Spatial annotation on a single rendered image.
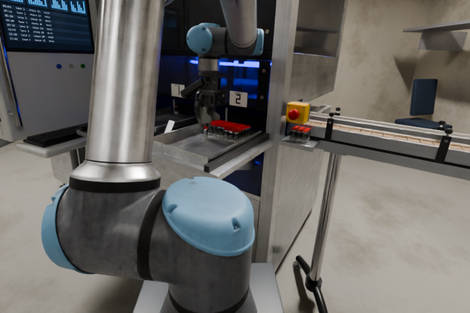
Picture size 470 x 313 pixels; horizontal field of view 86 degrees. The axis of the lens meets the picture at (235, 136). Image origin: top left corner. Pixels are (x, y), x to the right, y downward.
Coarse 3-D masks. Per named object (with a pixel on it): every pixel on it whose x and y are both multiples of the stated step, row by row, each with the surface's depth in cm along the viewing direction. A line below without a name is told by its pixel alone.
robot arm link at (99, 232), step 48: (144, 0) 33; (96, 48) 33; (144, 48) 33; (96, 96) 32; (144, 96) 34; (96, 144) 32; (144, 144) 34; (96, 192) 30; (144, 192) 32; (48, 240) 30; (96, 240) 30
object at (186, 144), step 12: (168, 132) 92; (180, 132) 97; (192, 132) 103; (156, 144) 82; (168, 144) 89; (180, 144) 90; (192, 144) 90; (204, 144) 91; (216, 144) 91; (228, 144) 92; (240, 144) 86; (180, 156) 77; (192, 156) 74; (204, 156) 72; (216, 156) 75
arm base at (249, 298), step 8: (248, 288) 35; (168, 296) 35; (248, 296) 36; (168, 304) 35; (176, 304) 32; (240, 304) 33; (248, 304) 35; (160, 312) 37; (168, 312) 34; (176, 312) 32; (184, 312) 31; (192, 312) 31; (224, 312) 31; (232, 312) 32; (240, 312) 33; (248, 312) 35; (256, 312) 38
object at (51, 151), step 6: (78, 138) 114; (84, 138) 114; (18, 144) 105; (24, 144) 104; (30, 144) 105; (60, 144) 106; (66, 144) 106; (72, 144) 107; (78, 144) 109; (84, 144) 112; (24, 150) 103; (30, 150) 101; (36, 150) 100; (42, 150) 99; (48, 150) 99; (54, 150) 101; (60, 150) 103; (66, 150) 105; (42, 156) 99; (48, 156) 99
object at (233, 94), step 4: (232, 92) 105; (236, 92) 104; (240, 92) 103; (244, 92) 102; (232, 96) 106; (236, 96) 105; (244, 96) 103; (232, 100) 106; (240, 100) 104; (244, 100) 103; (232, 104) 107; (236, 104) 106; (240, 104) 105; (244, 104) 104
